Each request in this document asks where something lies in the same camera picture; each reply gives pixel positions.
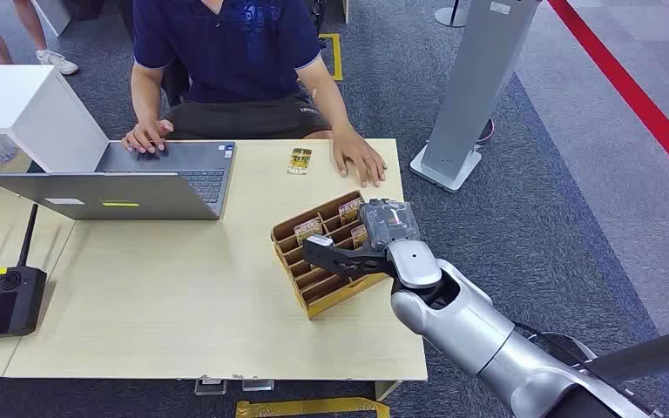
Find black cable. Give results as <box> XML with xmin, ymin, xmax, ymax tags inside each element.
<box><xmin>511</xmin><ymin>321</ymin><xmax>592</xmax><ymax>365</ymax></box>

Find yellow floor tape strip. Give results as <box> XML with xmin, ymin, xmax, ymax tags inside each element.
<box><xmin>234</xmin><ymin>396</ymin><xmax>392</xmax><ymax>418</ymax></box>

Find grey pillar stand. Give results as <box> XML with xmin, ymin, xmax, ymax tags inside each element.
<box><xmin>409</xmin><ymin>0</ymin><xmax>544</xmax><ymax>194</ymax></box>

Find seated person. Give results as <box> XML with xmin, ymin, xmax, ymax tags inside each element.
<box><xmin>120</xmin><ymin>0</ymin><xmax>389</xmax><ymax>189</ymax></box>

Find white cabinet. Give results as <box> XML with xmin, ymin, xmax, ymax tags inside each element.
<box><xmin>0</xmin><ymin>64</ymin><xmax>111</xmax><ymax>174</ymax></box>

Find person's hand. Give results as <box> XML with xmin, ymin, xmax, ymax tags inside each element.
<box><xmin>331</xmin><ymin>129</ymin><xmax>389</xmax><ymax>189</ymax></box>
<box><xmin>120</xmin><ymin>118</ymin><xmax>174</xmax><ymax>156</ymax></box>

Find round stanchion base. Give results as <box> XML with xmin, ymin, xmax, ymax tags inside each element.
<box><xmin>434</xmin><ymin>0</ymin><xmax>470</xmax><ymax>29</ymax></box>

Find yellow green card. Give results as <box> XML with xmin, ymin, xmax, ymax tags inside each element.
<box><xmin>286</xmin><ymin>147</ymin><xmax>314</xmax><ymax>176</ymax></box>

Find white shoe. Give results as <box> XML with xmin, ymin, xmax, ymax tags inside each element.
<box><xmin>36</xmin><ymin>49</ymin><xmax>80</xmax><ymax>77</ymax></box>

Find black remote controller with antennas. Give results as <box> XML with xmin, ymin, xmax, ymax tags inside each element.
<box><xmin>0</xmin><ymin>203</ymin><xmax>48</xmax><ymax>342</ymax></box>

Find red floor stripe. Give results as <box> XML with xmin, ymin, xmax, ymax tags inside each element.
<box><xmin>544</xmin><ymin>0</ymin><xmax>669</xmax><ymax>198</ymax></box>

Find wooden card organizer box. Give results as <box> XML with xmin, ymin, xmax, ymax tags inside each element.
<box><xmin>271</xmin><ymin>190</ymin><xmax>391</xmax><ymax>320</ymax></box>

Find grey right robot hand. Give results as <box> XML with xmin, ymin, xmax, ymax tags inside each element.
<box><xmin>302</xmin><ymin>199</ymin><xmax>422</xmax><ymax>279</ymax></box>

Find person's left hand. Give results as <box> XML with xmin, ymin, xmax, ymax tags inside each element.
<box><xmin>331</xmin><ymin>129</ymin><xmax>389</xmax><ymax>189</ymax></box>

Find dark grey bar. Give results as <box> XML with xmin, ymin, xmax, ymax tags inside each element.
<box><xmin>584</xmin><ymin>322</ymin><xmax>669</xmax><ymax>384</ymax></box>

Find yellow floor tape outline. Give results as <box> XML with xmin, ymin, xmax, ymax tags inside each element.
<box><xmin>318</xmin><ymin>32</ymin><xmax>344</xmax><ymax>83</ymax></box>

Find person's right hand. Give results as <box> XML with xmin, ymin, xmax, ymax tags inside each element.
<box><xmin>120</xmin><ymin>118</ymin><xmax>174</xmax><ymax>156</ymax></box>

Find grey laptop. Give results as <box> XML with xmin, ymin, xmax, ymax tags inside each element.
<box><xmin>0</xmin><ymin>141</ymin><xmax>237</xmax><ymax>222</ymax></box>

